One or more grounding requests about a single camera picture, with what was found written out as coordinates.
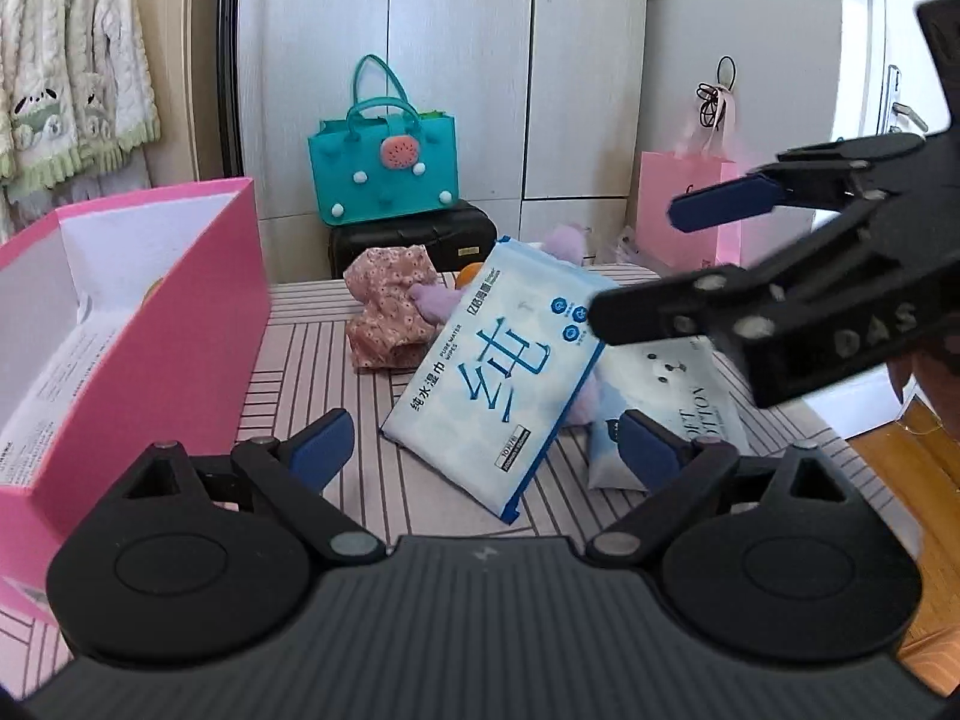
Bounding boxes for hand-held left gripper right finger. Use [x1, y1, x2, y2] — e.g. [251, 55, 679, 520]
[585, 409, 850, 565]

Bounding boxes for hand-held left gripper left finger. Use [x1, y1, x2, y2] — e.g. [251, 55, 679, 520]
[120, 409, 391, 568]

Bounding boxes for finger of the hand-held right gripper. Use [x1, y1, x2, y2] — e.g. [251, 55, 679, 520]
[667, 133, 927, 235]
[587, 196, 932, 350]

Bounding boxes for bear print tissue pack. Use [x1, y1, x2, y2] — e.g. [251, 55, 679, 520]
[586, 334, 751, 492]

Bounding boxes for floral pink cloth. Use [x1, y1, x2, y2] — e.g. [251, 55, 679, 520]
[343, 244, 451, 372]

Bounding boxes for blue wet wipes pack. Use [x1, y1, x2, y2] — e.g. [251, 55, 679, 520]
[380, 236, 607, 522]

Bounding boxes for pink cardboard box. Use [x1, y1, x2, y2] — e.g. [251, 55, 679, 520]
[0, 178, 272, 620]

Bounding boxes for person's right hand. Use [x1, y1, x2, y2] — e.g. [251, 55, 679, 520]
[887, 326, 960, 413]

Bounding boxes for pink paper gift bag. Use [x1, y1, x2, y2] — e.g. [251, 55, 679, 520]
[636, 150, 743, 271]

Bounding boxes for clear plastic bag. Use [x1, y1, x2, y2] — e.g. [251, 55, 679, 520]
[611, 229, 655, 268]

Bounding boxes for striped pink tablecloth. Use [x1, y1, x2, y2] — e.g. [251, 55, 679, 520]
[0, 264, 890, 683]

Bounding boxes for purple plush toy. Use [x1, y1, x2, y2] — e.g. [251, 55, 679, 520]
[409, 223, 623, 430]

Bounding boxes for black suitcase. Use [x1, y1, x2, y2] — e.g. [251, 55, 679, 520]
[328, 199, 500, 280]

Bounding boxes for teal felt handbag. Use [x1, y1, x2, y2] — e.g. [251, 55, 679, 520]
[307, 54, 460, 227]

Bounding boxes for white wardrobe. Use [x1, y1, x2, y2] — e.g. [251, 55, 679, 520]
[236, 0, 848, 280]

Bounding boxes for cream panda fleece robe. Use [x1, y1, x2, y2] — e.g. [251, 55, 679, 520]
[71, 0, 162, 175]

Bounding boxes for hanging cream knit sweaters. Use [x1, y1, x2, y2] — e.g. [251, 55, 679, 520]
[0, 0, 85, 196]

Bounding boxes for black hair ties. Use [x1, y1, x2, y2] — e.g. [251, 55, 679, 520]
[694, 56, 740, 128]

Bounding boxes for silver door handle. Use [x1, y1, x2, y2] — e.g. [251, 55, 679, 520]
[885, 64, 931, 133]

